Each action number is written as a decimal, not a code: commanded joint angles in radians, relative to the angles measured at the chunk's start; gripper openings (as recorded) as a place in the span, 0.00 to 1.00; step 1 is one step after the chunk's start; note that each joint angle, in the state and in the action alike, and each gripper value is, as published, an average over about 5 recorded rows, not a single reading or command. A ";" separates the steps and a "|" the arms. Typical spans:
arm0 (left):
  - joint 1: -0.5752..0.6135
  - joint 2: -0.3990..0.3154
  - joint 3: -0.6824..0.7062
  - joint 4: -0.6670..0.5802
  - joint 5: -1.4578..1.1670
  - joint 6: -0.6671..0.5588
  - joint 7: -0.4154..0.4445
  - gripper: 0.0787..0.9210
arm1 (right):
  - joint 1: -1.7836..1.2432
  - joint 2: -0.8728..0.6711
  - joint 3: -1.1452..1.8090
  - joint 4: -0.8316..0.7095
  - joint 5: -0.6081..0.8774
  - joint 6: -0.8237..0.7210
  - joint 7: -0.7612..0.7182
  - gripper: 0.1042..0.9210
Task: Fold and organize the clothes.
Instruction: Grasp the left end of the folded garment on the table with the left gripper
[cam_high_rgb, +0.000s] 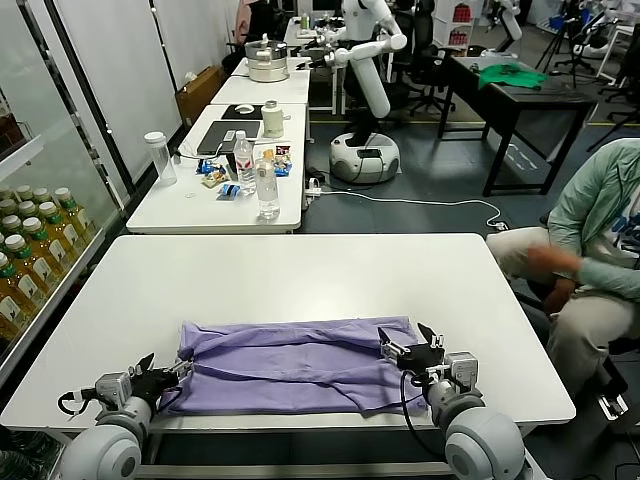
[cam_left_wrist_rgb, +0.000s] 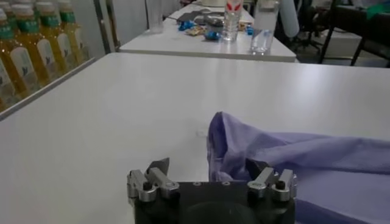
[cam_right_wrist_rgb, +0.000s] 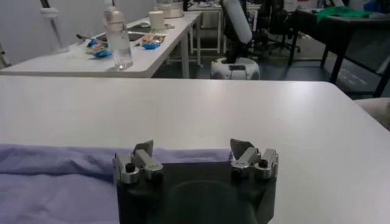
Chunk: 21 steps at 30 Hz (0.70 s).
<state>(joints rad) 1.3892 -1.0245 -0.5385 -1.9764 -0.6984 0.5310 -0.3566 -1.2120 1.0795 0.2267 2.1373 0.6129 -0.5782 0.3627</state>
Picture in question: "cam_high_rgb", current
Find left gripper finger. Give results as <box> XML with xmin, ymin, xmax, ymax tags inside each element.
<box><xmin>128</xmin><ymin>352</ymin><xmax>156</xmax><ymax>379</ymax></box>
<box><xmin>166</xmin><ymin>359</ymin><xmax>195</xmax><ymax>384</ymax></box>

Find large clear water bottle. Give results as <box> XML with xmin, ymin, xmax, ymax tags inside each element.
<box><xmin>255</xmin><ymin>149</ymin><xmax>281</xmax><ymax>221</ymax></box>

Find dark grey laptop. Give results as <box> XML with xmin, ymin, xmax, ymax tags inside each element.
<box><xmin>196</xmin><ymin>120</ymin><xmax>262</xmax><ymax>156</ymax></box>

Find white humanoid robot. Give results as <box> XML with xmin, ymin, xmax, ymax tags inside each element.
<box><xmin>297</xmin><ymin>0</ymin><xmax>407</xmax><ymax>186</ymax></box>

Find white floor cable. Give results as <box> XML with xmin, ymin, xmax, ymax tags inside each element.
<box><xmin>319</xmin><ymin>187</ymin><xmax>509</xmax><ymax>232</ymax></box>

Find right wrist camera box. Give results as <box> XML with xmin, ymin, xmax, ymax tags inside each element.
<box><xmin>443</xmin><ymin>352</ymin><xmax>479</xmax><ymax>389</ymax></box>

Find white shelf red items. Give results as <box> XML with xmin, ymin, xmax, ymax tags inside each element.
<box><xmin>432</xmin><ymin>0</ymin><xmax>476</xmax><ymax>57</ymax></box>

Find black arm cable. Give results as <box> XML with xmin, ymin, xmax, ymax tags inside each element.
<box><xmin>399</xmin><ymin>369</ymin><xmax>451</xmax><ymax>457</ymax></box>
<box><xmin>56</xmin><ymin>386</ymin><xmax>99</xmax><ymax>416</ymax></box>

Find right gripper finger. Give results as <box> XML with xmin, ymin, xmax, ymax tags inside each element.
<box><xmin>377</xmin><ymin>327</ymin><xmax>408</xmax><ymax>369</ymax></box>
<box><xmin>417</xmin><ymin>322</ymin><xmax>446</xmax><ymax>350</ymax></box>

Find glass door display fridge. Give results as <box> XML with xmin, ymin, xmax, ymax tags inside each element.
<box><xmin>0</xmin><ymin>0</ymin><xmax>139</xmax><ymax>381</ymax></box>

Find clear jar white lid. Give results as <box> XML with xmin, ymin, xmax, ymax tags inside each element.
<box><xmin>144</xmin><ymin>131</ymin><xmax>179</xmax><ymax>187</ymax></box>

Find seated person right hand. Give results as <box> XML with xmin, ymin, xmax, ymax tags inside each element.
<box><xmin>544</xmin><ymin>282</ymin><xmax>577</xmax><ymax>312</ymax></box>

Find green cloth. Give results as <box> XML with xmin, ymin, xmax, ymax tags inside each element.
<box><xmin>477</xmin><ymin>63</ymin><xmax>549</xmax><ymax>92</ymax></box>

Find person in pink top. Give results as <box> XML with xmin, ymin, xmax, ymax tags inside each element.
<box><xmin>233</xmin><ymin>0</ymin><xmax>257</xmax><ymax>46</ymax></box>

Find white charging cable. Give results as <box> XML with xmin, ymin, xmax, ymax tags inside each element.
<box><xmin>177</xmin><ymin>138</ymin><xmax>236</xmax><ymax>162</ymax></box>

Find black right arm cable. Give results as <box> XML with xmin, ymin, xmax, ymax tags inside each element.
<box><xmin>399</xmin><ymin>369</ymin><xmax>451</xmax><ymax>457</ymax></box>

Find cream canister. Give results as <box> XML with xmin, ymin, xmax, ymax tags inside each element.
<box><xmin>262</xmin><ymin>99</ymin><xmax>292</xmax><ymax>139</ymax></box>

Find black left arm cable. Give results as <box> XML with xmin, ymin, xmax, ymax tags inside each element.
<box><xmin>56</xmin><ymin>386</ymin><xmax>99</xmax><ymax>416</ymax></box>

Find black table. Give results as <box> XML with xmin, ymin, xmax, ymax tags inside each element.
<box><xmin>438</xmin><ymin>54</ymin><xmax>599</xmax><ymax>197</ymax></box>

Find black office chair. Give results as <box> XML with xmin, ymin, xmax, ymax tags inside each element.
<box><xmin>392</xmin><ymin>0</ymin><xmax>459</xmax><ymax>119</ymax></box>

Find purple t-shirt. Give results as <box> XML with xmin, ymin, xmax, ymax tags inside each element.
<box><xmin>159</xmin><ymin>314</ymin><xmax>436</xmax><ymax>416</ymax></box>

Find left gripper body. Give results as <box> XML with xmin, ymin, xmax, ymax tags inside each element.
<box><xmin>129</xmin><ymin>368</ymin><xmax>180</xmax><ymax>402</ymax></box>

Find steel steamer pot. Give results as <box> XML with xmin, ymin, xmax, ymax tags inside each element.
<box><xmin>243</xmin><ymin>33</ymin><xmax>291</xmax><ymax>84</ymax></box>

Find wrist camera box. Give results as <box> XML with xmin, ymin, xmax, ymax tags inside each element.
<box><xmin>443</xmin><ymin>352</ymin><xmax>479</xmax><ymax>389</ymax></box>
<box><xmin>94</xmin><ymin>372</ymin><xmax>133</xmax><ymax>409</ymax></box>

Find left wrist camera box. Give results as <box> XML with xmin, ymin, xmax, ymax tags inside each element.
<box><xmin>94</xmin><ymin>372</ymin><xmax>133</xmax><ymax>409</ymax></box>

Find water bottle red label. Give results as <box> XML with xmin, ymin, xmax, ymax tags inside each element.
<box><xmin>233</xmin><ymin>130</ymin><xmax>257</xmax><ymax>196</ymax></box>

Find cardboard box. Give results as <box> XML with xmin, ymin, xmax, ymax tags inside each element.
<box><xmin>174</xmin><ymin>65</ymin><xmax>230</xmax><ymax>127</ymax></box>

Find black mouse pad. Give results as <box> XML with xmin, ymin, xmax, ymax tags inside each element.
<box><xmin>221</xmin><ymin>103</ymin><xmax>265</xmax><ymax>120</ymax></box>

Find white desk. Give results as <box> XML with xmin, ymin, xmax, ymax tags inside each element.
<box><xmin>209</xmin><ymin>69</ymin><xmax>312</xmax><ymax>106</ymax></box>
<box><xmin>125</xmin><ymin>103</ymin><xmax>307</xmax><ymax>235</ymax></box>

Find seated person left hand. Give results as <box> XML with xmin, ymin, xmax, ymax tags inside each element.
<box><xmin>527</xmin><ymin>244</ymin><xmax>584</xmax><ymax>278</ymax></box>

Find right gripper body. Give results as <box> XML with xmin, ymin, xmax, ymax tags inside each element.
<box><xmin>402</xmin><ymin>343</ymin><xmax>447</xmax><ymax>374</ymax></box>

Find black swivel chair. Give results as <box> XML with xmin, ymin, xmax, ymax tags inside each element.
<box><xmin>514</xmin><ymin>209</ymin><xmax>640</xmax><ymax>426</ymax></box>

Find black tripod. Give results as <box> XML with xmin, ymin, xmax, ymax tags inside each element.
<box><xmin>537</xmin><ymin>0</ymin><xmax>584</xmax><ymax>89</ymax></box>

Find seated person green jacket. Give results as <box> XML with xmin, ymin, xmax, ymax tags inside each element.
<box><xmin>485</xmin><ymin>137</ymin><xmax>640</xmax><ymax>401</ymax></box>

